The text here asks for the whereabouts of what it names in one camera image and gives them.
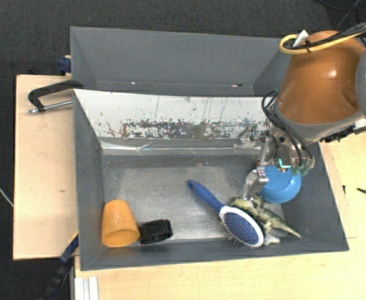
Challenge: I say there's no green toy dinosaur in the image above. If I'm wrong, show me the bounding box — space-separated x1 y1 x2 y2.
229 194 302 240

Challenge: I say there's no blue round ball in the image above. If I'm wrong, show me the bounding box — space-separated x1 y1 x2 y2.
257 164 304 204

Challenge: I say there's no black tape roll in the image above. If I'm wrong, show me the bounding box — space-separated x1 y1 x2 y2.
137 219 174 246

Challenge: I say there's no blue and white hairbrush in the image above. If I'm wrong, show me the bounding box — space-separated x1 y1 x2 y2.
187 179 265 249

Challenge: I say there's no pale wood board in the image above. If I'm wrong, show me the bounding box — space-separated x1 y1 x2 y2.
12 74 79 261

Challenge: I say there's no grey metal bin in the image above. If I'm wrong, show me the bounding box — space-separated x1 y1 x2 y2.
69 26 350 272

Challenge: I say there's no small pale grey object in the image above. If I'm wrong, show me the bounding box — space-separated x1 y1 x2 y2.
264 234 281 247

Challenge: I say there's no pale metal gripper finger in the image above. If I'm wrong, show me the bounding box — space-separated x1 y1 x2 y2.
249 174 270 200
240 166 264 200

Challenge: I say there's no orange plastic cup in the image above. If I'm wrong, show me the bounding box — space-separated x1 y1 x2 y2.
101 199 141 248

